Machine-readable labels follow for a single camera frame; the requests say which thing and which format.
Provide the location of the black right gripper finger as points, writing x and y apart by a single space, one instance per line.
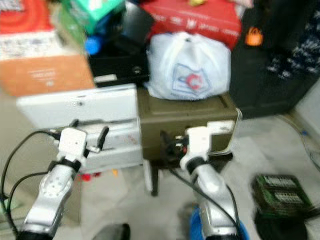
167 145

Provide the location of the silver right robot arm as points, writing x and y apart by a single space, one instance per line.
212 195

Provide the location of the white drawer unit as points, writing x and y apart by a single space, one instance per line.
75 107

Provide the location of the olive green metal box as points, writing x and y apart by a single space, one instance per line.
180 117

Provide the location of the orange and white cardboard box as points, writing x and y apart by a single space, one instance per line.
45 75

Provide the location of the black case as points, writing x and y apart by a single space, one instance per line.
120 62

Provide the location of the blue cap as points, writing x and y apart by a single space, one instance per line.
91 46

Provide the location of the white printed plastic bag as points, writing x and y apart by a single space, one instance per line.
187 65

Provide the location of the blue bag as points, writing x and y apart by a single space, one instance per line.
197 227

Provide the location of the grey left robot leg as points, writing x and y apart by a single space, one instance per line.
112 232

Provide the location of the green and black crate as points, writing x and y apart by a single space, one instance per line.
280 195

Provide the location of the green packet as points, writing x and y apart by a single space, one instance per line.
95 12

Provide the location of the red printed package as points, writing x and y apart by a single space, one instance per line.
25 17

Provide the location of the black patterned fabric wardrobe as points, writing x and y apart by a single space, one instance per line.
275 75

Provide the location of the red cardboard box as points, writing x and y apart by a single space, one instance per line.
195 20

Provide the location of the small orange padlock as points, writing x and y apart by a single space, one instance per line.
254 37

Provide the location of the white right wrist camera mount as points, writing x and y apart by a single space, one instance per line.
199 142

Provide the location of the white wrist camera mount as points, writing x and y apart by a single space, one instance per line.
199 142
72 144

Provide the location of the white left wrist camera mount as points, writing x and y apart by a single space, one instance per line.
72 144

